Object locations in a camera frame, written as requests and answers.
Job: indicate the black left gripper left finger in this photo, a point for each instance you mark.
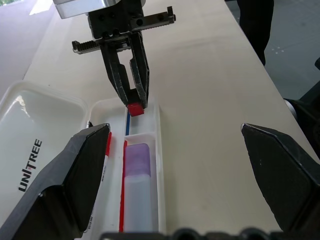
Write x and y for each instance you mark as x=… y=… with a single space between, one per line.
x=57 y=190

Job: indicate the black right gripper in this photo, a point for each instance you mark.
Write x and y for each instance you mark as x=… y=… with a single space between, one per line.
x=110 y=23

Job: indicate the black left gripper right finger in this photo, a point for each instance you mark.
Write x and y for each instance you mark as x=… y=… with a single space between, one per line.
x=282 y=175

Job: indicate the white marker with red cap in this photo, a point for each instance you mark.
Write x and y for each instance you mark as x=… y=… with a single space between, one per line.
x=106 y=160

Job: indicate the white Unitree pencil case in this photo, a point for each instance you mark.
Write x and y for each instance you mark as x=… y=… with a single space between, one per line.
x=37 y=120

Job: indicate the thin blue pen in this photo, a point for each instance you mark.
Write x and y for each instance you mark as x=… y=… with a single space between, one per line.
x=128 y=125

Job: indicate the thin red pen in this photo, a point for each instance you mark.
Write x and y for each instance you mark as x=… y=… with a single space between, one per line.
x=122 y=187

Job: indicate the glue stick with purple cap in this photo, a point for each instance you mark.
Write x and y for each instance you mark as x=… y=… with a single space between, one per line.
x=138 y=190

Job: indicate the black upright object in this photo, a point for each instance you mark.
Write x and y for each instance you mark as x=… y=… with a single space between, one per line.
x=257 y=25

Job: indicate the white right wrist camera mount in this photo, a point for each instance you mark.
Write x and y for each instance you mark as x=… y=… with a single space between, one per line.
x=75 y=10

